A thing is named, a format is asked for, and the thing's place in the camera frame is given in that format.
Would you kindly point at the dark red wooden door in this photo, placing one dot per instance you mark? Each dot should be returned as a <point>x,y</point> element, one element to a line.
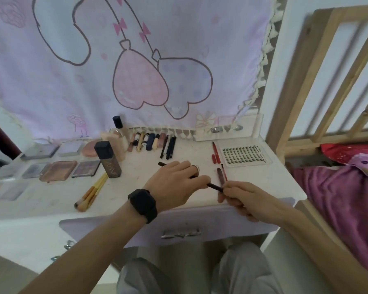
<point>0,137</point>

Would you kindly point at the false eyelash tray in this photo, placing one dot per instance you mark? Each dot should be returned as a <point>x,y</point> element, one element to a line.
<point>245,156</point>

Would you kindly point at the white dressing table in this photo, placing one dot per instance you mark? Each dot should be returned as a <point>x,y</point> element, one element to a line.
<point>135,189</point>

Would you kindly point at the person's right forearm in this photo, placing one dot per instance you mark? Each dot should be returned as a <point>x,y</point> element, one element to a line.
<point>331,251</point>

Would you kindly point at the short black makeup pencil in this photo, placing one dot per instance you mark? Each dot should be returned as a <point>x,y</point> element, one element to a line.
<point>172,146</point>

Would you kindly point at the peach pump bottle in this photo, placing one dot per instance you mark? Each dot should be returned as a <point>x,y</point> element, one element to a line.
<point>118,143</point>

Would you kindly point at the small grey square palette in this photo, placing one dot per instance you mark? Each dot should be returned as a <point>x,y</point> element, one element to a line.
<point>70,149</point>

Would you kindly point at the beige tube black cap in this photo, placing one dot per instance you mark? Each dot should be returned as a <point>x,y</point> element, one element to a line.
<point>155,142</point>

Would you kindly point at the long black makeup pencil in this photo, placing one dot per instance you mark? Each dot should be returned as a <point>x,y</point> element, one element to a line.
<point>216,187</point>

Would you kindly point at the red floral pillow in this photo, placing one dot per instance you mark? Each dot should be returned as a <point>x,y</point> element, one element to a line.
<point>340,153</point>

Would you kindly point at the brown pencil white cap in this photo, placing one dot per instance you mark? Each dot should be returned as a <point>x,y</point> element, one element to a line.
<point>220,176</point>

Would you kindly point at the purple bed sheet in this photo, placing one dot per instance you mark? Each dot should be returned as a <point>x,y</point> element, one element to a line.
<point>340,205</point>

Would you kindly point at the clear square palette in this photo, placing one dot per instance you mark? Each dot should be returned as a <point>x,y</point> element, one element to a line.
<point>14,190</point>

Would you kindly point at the purple drawer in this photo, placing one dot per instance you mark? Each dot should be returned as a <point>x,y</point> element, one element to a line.
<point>95,229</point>

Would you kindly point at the pink cartoon cloth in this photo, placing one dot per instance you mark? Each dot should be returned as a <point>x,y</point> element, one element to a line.
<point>49,88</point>

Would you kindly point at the pink rounded compact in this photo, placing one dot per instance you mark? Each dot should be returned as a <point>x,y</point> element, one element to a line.
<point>90,149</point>

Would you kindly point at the red pencil cap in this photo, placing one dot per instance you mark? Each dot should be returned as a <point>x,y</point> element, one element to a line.
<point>218,159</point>

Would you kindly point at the silver oval metal fitting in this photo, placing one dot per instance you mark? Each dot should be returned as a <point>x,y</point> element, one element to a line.
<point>238,127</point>
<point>216,130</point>

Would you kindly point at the person's right hand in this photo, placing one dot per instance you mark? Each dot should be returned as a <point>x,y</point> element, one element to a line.
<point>254,202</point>

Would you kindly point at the silver square palette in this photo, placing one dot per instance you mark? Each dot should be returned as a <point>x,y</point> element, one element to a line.
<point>36,170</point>

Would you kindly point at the wooden bed frame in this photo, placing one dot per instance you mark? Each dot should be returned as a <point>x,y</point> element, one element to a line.
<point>300,88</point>

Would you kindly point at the red makeup pencil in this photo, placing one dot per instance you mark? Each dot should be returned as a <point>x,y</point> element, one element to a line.
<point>214,151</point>

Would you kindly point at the person's left hand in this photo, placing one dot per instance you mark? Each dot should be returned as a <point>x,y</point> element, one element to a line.
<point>174,186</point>

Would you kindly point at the person's left forearm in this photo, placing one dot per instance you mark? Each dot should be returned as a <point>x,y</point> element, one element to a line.
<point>86,254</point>

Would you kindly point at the black smartwatch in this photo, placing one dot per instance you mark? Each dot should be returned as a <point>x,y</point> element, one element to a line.
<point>142,205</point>

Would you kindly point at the pink concealer tube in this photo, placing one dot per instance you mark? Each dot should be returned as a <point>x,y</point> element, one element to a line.
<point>131,142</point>

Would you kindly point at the small pale tube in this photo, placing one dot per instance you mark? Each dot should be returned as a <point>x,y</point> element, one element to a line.
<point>136,139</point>

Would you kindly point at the brown blush palette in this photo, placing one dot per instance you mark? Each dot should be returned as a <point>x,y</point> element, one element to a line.
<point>58,171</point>

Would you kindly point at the dark square foundation bottle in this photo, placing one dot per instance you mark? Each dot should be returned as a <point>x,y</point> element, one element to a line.
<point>109,163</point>

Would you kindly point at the navy cosmetic tube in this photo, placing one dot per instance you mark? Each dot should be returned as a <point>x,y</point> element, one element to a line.
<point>150,142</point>

